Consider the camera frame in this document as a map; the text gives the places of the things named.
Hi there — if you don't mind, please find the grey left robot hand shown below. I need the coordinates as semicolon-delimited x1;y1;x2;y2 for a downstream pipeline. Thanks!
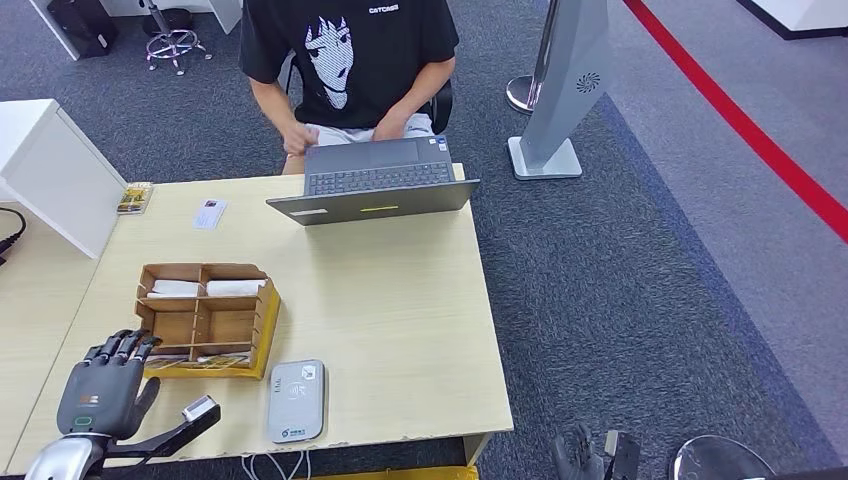
56;329;163;443

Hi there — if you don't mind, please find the person's left hand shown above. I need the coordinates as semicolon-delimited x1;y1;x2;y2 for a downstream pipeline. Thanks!
370;112;413;142

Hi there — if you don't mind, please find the person's right hand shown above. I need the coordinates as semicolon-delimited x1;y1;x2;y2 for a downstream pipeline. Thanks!
281;121;321;158

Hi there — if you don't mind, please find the white ID card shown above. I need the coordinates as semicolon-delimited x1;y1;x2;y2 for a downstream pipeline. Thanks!
192;198;229;231

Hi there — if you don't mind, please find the person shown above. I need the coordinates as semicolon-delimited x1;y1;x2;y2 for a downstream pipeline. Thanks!
238;0;462;177

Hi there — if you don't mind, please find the white card stack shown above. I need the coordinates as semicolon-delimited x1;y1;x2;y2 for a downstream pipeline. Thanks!
206;279;266;297
146;280;200;299

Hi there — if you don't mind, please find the wooden card organiser box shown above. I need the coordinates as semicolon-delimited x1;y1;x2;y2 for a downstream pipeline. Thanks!
132;262;283;381

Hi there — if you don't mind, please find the grey card reader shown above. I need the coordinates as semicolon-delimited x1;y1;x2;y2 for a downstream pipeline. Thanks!
266;359;327;445

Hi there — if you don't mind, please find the dark grey laptop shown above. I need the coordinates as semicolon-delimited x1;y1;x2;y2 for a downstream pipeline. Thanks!
266;135;482;228

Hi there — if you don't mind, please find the pale side desk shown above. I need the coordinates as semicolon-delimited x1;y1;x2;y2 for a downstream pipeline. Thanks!
0;198;101;475

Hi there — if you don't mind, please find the chrome stanchion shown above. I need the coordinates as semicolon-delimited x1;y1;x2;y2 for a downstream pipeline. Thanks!
505;0;561;115

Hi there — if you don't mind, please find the white background desk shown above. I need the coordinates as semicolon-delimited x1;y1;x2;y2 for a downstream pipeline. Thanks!
26;0;243;62

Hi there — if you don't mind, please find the grey floor-standing kiosk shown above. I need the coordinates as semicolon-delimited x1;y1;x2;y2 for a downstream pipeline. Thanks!
508;0;614;181

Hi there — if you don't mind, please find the chrome stool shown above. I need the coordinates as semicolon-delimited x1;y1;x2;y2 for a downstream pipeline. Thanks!
140;0;215;76

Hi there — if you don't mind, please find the light wooden desk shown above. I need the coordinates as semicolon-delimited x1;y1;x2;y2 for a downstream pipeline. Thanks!
5;163;515;478

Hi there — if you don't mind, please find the white cabinet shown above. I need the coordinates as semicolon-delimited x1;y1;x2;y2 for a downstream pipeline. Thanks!
0;99;128;260

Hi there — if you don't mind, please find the black bag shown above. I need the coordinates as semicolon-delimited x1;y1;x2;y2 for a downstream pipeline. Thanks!
46;0;121;60

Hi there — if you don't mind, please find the orange floor tape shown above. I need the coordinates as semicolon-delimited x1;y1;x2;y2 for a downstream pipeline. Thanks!
311;465;480;480

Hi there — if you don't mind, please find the red floor tape line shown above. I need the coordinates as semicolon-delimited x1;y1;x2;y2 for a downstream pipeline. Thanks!
621;0;848;245

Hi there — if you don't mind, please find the white furniture with dark base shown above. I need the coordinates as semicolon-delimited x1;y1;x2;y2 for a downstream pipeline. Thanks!
735;0;848;41

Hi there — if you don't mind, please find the round chrome dome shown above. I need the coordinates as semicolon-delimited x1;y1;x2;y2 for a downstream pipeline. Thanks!
669;435;776;480

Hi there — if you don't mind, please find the black cable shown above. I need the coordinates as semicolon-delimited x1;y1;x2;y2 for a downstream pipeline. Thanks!
0;207;28;268

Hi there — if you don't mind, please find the white cable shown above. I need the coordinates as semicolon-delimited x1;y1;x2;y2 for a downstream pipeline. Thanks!
240;450;313;480

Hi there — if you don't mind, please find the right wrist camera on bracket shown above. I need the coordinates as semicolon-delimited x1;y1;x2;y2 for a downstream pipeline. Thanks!
604;430;642;480

